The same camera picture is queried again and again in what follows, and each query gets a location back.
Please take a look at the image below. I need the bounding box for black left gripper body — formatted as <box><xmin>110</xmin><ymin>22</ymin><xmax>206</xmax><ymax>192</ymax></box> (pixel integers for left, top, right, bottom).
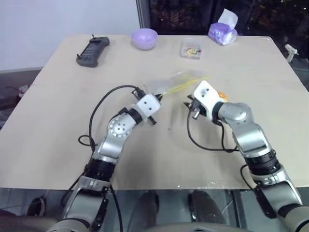
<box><xmin>132</xmin><ymin>87</ymin><xmax>162</xmax><ymax>127</ymax></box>

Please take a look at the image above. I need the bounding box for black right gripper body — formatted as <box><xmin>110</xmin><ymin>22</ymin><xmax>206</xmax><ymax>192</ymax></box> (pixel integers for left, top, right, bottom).
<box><xmin>189</xmin><ymin>96</ymin><xmax>209</xmax><ymax>121</ymax></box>

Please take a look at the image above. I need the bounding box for clear yellow-zip plastic bag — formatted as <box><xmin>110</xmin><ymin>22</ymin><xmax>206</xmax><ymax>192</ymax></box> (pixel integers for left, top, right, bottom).
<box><xmin>143</xmin><ymin>69</ymin><xmax>211</xmax><ymax>99</ymax></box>

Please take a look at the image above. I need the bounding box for clear box of colourful bits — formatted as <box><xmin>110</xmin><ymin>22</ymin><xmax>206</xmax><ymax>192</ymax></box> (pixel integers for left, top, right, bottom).
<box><xmin>180</xmin><ymin>38</ymin><xmax>204</xmax><ymax>60</ymax></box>

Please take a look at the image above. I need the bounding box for purple plastic bowl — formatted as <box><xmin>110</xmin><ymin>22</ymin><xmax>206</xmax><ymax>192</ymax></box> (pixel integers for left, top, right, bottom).
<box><xmin>131</xmin><ymin>28</ymin><xmax>159</xmax><ymax>51</ymax></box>

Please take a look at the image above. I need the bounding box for black handheld remote controller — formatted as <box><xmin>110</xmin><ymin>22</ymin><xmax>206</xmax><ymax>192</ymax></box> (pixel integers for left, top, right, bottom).
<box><xmin>76</xmin><ymin>33</ymin><xmax>111</xmax><ymax>68</ymax></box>

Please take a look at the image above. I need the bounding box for purple tissue pack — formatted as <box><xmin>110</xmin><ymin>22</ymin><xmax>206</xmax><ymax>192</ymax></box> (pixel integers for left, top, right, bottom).
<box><xmin>208</xmin><ymin>8</ymin><xmax>239</xmax><ymax>46</ymax></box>

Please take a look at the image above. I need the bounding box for dark rounded shape under table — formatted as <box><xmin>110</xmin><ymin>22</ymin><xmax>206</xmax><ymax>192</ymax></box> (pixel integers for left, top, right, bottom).
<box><xmin>127</xmin><ymin>190</ymin><xmax>160</xmax><ymax>232</ymax></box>
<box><xmin>187</xmin><ymin>189</ymin><xmax>228</xmax><ymax>224</ymax></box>

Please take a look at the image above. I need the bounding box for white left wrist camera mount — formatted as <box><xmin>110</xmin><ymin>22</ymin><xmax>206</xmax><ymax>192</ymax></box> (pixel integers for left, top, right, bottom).
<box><xmin>135</xmin><ymin>93</ymin><xmax>162</xmax><ymax>121</ymax></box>

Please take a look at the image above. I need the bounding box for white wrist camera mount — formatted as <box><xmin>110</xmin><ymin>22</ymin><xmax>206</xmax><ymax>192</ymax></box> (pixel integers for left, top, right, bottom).
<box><xmin>135</xmin><ymin>93</ymin><xmax>162</xmax><ymax>121</ymax></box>
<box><xmin>193</xmin><ymin>80</ymin><xmax>225</xmax><ymax>121</ymax></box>

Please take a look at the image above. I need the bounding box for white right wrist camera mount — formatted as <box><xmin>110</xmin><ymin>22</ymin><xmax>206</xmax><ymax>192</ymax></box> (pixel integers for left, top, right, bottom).
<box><xmin>193</xmin><ymin>80</ymin><xmax>225</xmax><ymax>121</ymax></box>

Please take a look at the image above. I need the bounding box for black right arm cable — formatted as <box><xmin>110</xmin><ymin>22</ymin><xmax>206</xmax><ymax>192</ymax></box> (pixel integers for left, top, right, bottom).
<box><xmin>187</xmin><ymin>110</ymin><xmax>242</xmax><ymax>153</ymax></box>

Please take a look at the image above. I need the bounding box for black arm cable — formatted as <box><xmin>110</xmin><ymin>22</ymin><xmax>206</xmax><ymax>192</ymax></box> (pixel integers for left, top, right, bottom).
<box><xmin>78</xmin><ymin>84</ymin><xmax>137</xmax><ymax>152</ymax></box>
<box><xmin>187</xmin><ymin>110</ymin><xmax>242</xmax><ymax>153</ymax></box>

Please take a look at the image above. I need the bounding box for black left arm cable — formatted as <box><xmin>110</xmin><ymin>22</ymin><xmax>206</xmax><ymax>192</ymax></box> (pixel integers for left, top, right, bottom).
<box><xmin>78</xmin><ymin>84</ymin><xmax>137</xmax><ymax>152</ymax></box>

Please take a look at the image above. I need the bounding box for grey window frame post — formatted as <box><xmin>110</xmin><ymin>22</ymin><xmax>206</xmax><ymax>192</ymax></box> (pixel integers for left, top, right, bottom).
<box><xmin>136</xmin><ymin>0</ymin><xmax>152</xmax><ymax>35</ymax></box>

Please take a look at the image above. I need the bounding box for dark round object white strap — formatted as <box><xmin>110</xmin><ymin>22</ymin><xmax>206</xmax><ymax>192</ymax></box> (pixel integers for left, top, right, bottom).
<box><xmin>26</xmin><ymin>197</ymin><xmax>47</xmax><ymax>217</ymax></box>

